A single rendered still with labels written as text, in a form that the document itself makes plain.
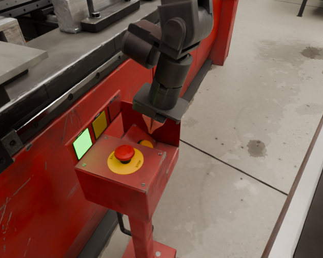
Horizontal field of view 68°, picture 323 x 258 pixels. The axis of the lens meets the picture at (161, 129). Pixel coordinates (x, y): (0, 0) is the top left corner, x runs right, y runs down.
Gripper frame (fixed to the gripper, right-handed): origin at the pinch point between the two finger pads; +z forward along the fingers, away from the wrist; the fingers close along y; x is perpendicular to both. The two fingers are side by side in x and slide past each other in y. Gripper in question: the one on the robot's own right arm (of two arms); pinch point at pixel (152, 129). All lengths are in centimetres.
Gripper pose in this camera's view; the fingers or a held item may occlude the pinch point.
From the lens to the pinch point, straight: 54.9
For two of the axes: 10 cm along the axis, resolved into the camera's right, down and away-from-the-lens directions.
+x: -3.6, 6.3, -6.9
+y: -9.0, -4.3, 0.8
